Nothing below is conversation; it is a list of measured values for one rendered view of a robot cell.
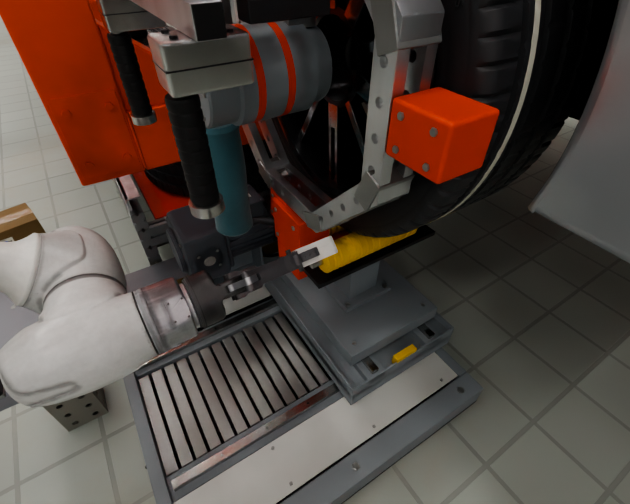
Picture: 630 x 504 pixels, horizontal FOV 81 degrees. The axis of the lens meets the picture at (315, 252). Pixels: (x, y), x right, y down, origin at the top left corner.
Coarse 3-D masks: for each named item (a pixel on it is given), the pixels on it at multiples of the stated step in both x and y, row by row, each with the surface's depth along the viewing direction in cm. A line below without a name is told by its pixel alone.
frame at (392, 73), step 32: (224, 0) 71; (384, 0) 37; (416, 0) 37; (384, 32) 39; (416, 32) 38; (384, 64) 42; (416, 64) 42; (384, 96) 43; (256, 128) 83; (384, 128) 44; (256, 160) 85; (288, 160) 85; (384, 160) 47; (288, 192) 76; (320, 192) 75; (352, 192) 56; (384, 192) 51; (320, 224) 69
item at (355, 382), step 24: (288, 288) 120; (288, 312) 115; (312, 336) 103; (408, 336) 106; (432, 336) 103; (336, 360) 100; (384, 360) 100; (408, 360) 101; (336, 384) 100; (360, 384) 93
